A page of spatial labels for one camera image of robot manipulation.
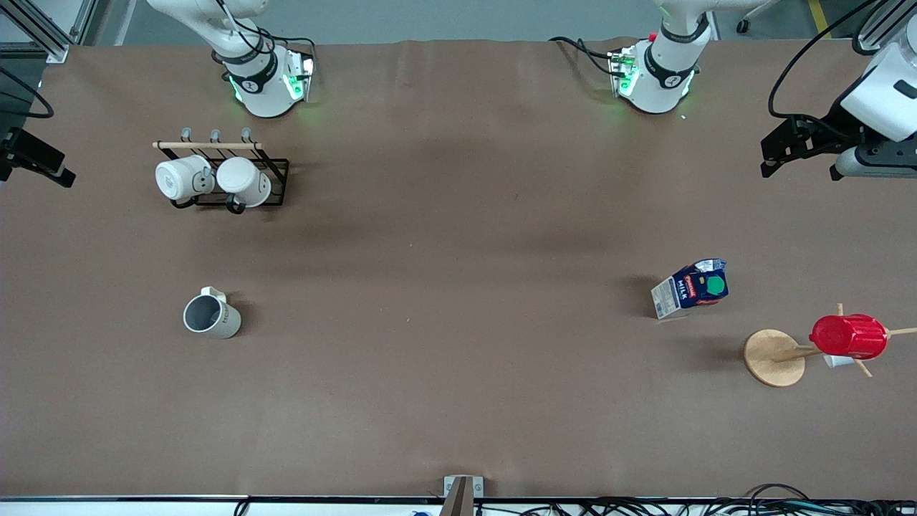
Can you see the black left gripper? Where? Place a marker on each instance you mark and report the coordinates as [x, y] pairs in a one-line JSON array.
[[837, 125]]

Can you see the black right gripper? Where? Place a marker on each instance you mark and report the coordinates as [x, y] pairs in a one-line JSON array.
[[16, 145]]

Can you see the blue and white milk carton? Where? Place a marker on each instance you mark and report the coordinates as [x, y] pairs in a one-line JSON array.
[[691, 288]]

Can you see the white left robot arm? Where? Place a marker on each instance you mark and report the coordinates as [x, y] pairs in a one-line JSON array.
[[663, 79]]

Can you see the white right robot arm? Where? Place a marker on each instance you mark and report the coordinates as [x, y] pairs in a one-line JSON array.
[[261, 89]]

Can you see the red plastic cup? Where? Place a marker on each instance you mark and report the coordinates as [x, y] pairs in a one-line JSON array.
[[849, 337]]

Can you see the small white cup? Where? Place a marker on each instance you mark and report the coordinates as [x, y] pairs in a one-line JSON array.
[[837, 361]]

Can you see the white mug with grey print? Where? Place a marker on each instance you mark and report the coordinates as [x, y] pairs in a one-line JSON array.
[[179, 179]]

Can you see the black chair caster wheel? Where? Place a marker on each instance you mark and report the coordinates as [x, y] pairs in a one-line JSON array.
[[743, 26]]

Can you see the left base connector plate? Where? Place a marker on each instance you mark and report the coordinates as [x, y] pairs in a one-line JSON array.
[[622, 72]]

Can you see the base connector plate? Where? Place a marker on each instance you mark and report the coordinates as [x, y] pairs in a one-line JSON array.
[[622, 72], [301, 75]]

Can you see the plain white mug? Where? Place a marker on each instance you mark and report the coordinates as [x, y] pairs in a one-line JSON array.
[[243, 180]]

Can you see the wooden mug tree stand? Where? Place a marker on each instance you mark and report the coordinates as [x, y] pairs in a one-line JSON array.
[[774, 357]]

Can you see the right base connector plate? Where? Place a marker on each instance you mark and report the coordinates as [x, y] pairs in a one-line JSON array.
[[301, 75]]

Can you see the aluminium frame profile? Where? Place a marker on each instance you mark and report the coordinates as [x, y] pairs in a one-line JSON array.
[[877, 21], [39, 29]]

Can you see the grey metal table bracket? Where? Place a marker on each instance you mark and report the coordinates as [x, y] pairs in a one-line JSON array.
[[463, 491]]

